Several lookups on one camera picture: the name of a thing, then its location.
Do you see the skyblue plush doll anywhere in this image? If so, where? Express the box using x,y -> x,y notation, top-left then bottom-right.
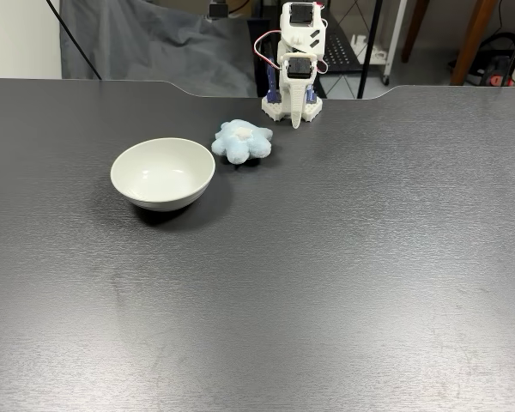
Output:
209,118 -> 276,167

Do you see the white bowl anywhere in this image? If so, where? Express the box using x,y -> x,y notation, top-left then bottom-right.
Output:
109,136 -> 217,212

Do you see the black perforated metal rack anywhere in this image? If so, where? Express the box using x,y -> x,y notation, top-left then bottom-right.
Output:
312,0 -> 381,100

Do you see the brown wooden furniture leg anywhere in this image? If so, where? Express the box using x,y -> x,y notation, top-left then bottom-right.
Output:
401,0 -> 433,64
450,0 -> 499,86

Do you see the grey cloth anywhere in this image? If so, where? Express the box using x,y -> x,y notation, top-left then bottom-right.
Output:
59,0 -> 270,99

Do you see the black red vacuum cleaner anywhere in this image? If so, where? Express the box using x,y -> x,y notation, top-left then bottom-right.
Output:
448,29 -> 515,87

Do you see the thin black stand leg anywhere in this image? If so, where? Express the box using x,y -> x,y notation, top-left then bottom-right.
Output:
45,0 -> 103,81

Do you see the white red servo cable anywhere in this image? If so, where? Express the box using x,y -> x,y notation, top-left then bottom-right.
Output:
253,29 -> 285,72

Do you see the white cart frame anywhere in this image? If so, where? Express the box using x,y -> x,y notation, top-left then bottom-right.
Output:
371,0 -> 409,86

